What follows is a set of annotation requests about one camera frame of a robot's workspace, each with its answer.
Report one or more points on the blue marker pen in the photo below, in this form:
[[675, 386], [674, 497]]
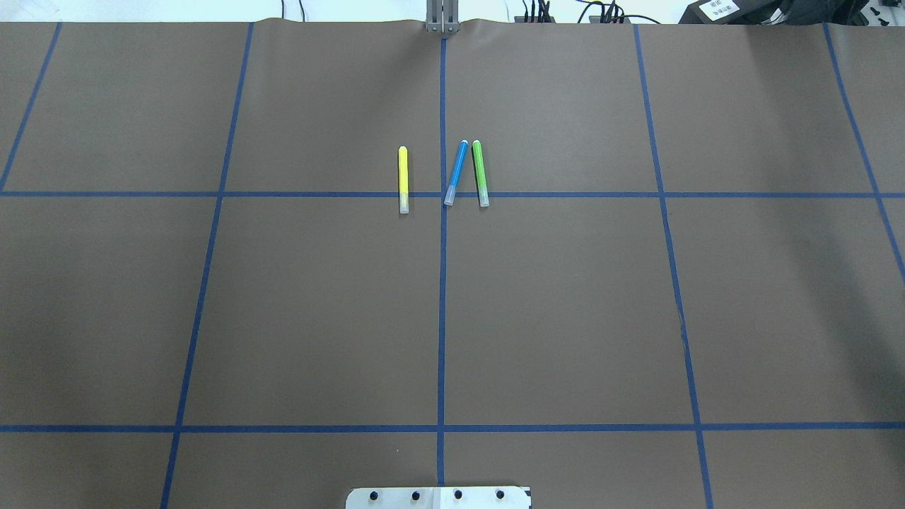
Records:
[[455, 174]]

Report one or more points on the green marker pen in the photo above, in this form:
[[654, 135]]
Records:
[[480, 174]]

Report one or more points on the yellow marker pen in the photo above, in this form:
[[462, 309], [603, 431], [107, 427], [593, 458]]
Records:
[[403, 179]]

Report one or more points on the black power adapter box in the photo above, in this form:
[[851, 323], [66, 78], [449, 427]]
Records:
[[728, 12]]

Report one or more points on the aluminium frame post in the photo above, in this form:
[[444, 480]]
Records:
[[442, 16]]

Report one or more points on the white camera post with base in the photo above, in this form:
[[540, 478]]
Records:
[[440, 497]]

